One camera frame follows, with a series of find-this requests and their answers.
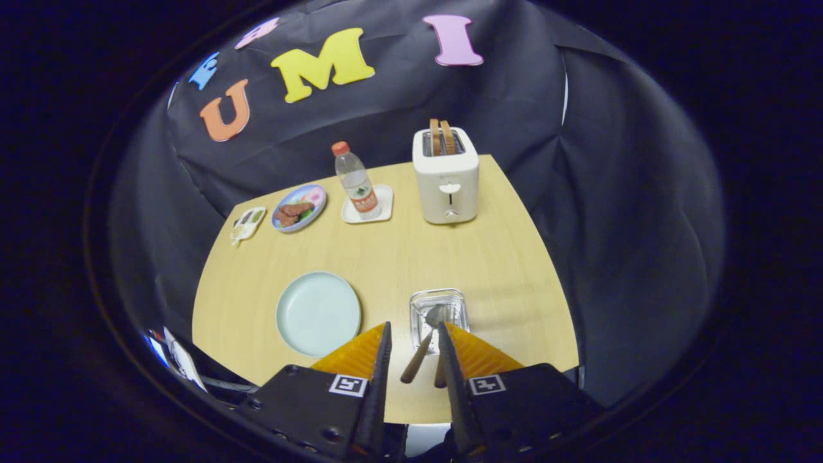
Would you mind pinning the white toaster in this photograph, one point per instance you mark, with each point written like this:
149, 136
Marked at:
447, 186

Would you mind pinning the clear water bottle red cap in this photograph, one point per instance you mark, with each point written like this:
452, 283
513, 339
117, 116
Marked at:
358, 183

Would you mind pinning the pale green round plate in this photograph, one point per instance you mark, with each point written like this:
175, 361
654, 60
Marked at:
318, 315

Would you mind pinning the small white divided dish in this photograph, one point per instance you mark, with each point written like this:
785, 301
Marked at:
247, 225

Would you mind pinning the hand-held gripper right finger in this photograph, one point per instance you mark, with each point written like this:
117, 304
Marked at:
460, 399

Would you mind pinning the clear rectangular drain tray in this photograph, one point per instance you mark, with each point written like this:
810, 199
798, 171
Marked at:
421, 305

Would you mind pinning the black backdrop cloth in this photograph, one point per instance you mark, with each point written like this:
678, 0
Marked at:
611, 225

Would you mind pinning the white square coaster tray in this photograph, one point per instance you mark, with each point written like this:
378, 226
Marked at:
384, 204

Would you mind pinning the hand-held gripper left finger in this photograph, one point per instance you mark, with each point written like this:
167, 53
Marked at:
376, 399

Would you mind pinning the brown meat slice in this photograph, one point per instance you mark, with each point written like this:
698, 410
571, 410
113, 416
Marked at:
297, 208
286, 219

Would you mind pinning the colourful patterned plate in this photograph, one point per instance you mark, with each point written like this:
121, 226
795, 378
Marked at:
314, 196

